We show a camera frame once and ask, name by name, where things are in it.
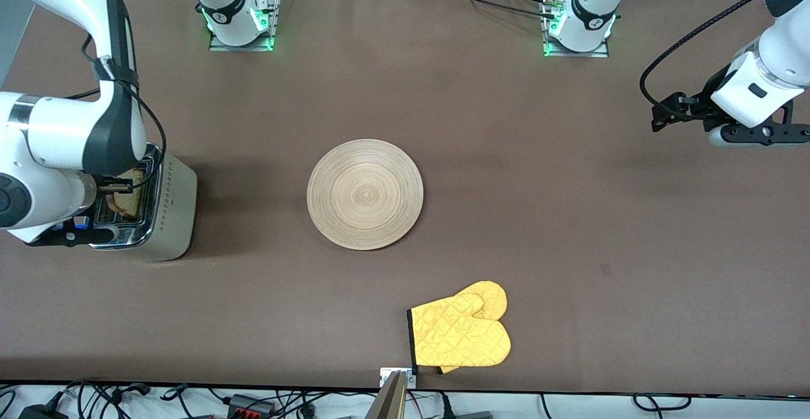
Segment slice of brown bread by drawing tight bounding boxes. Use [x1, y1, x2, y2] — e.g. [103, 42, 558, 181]
[106, 167, 145, 220]

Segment round wooden plate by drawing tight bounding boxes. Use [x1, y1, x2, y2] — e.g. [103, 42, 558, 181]
[307, 139, 424, 251]

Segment silver two-slot toaster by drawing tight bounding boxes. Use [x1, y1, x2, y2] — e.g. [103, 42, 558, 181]
[89, 144, 199, 262]

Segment black power adapter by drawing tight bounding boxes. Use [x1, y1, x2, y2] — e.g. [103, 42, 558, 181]
[18, 404, 69, 419]

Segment black orange connector block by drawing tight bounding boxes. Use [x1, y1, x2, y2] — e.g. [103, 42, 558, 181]
[227, 394, 276, 417]

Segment yellow quilted oven mitt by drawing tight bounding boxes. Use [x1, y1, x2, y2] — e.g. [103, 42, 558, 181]
[407, 280, 511, 375]

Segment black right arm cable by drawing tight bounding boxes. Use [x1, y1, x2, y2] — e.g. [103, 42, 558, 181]
[63, 34, 167, 191]

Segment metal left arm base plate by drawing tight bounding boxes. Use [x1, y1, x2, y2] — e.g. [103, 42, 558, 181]
[542, 0, 610, 58]

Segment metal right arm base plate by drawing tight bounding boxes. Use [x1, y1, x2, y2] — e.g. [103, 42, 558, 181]
[209, 0, 280, 52]

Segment tangled black floor cables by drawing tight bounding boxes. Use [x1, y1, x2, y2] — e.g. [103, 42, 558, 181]
[60, 379, 190, 410]

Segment long black table cable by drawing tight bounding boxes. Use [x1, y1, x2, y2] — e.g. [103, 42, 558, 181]
[405, 0, 558, 20]

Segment looped black floor cable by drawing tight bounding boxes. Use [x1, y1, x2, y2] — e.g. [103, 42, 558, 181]
[633, 393, 694, 411]

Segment small metal table edge bracket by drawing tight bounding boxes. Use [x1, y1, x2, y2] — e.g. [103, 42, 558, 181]
[380, 368, 418, 389]

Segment beige upright post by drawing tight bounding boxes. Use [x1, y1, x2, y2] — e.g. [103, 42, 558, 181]
[365, 372, 408, 419]

